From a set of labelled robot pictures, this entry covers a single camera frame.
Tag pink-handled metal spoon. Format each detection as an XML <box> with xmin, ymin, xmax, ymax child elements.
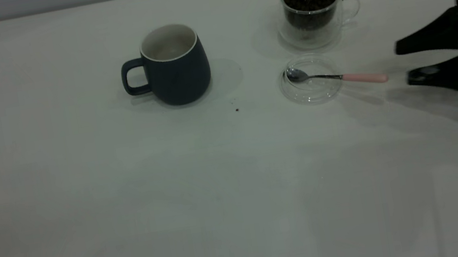
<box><xmin>285</xmin><ymin>53</ymin><xmax>389</xmax><ymax>98</ymax></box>

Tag dark coffee beans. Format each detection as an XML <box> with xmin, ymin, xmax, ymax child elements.
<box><xmin>284</xmin><ymin>0</ymin><xmax>342</xmax><ymax>35</ymax></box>

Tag dark grey ceramic mug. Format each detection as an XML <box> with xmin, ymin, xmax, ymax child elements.
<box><xmin>115</xmin><ymin>19</ymin><xmax>216</xmax><ymax>114</ymax></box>

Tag clear round glass lid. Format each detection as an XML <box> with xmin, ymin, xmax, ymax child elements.
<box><xmin>276</xmin><ymin>51</ymin><xmax>344</xmax><ymax>109</ymax></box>

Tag clear double-wall glass cup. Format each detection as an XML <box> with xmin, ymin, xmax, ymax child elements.
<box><xmin>274</xmin><ymin>0</ymin><xmax>366</xmax><ymax>54</ymax></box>

